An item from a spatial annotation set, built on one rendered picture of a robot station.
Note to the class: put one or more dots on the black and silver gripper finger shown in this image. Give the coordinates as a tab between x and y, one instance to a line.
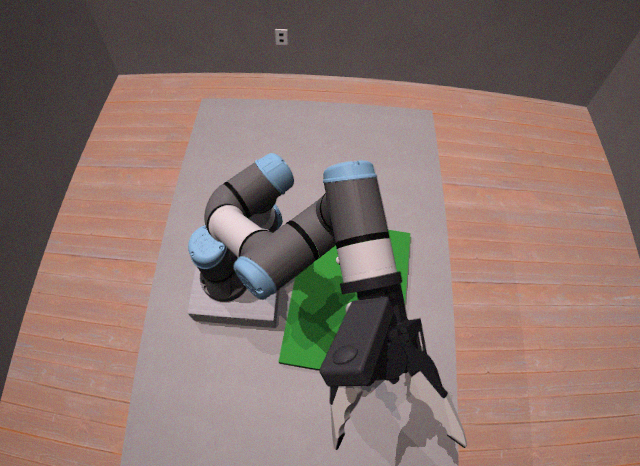
426	386
341	400

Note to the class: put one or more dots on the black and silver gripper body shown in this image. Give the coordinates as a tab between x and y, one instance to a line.
393	360

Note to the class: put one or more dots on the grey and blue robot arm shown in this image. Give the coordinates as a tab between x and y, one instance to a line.
268	257

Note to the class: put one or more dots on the green flat mat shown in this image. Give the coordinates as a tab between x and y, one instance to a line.
317	306

